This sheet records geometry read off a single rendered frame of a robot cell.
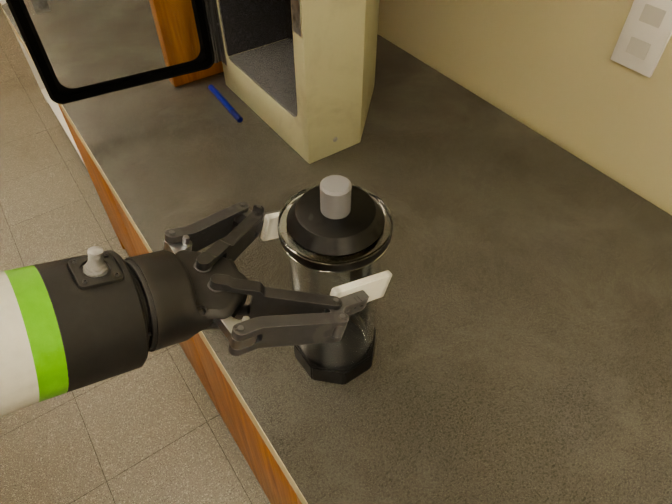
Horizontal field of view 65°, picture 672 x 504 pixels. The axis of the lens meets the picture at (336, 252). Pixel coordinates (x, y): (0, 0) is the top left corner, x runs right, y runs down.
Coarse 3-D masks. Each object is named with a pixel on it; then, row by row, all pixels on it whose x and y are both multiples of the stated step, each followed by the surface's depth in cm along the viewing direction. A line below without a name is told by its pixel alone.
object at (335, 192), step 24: (312, 192) 49; (336, 192) 45; (360, 192) 49; (288, 216) 49; (312, 216) 47; (336, 216) 47; (360, 216) 47; (312, 240) 46; (336, 240) 46; (360, 240) 46
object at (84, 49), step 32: (64, 0) 84; (96, 0) 86; (128, 0) 88; (160, 0) 90; (64, 32) 87; (96, 32) 89; (128, 32) 91; (160, 32) 94; (192, 32) 96; (64, 64) 90; (96, 64) 92; (128, 64) 95; (160, 64) 98
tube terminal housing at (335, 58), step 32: (320, 0) 72; (352, 0) 75; (320, 32) 75; (352, 32) 78; (224, 64) 104; (320, 64) 79; (352, 64) 82; (256, 96) 97; (320, 96) 82; (352, 96) 86; (288, 128) 91; (320, 128) 87; (352, 128) 91
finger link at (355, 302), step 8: (344, 296) 46; (352, 296) 46; (360, 296) 47; (368, 296) 47; (344, 304) 45; (352, 304) 46; (360, 304) 46; (344, 312) 46; (352, 312) 47; (336, 328) 43; (344, 328) 44; (336, 336) 44
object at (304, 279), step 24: (384, 216) 49; (288, 240) 47; (384, 240) 47; (336, 264) 45; (312, 288) 50; (360, 312) 53; (360, 336) 57; (312, 360) 61; (336, 360) 59; (360, 360) 61
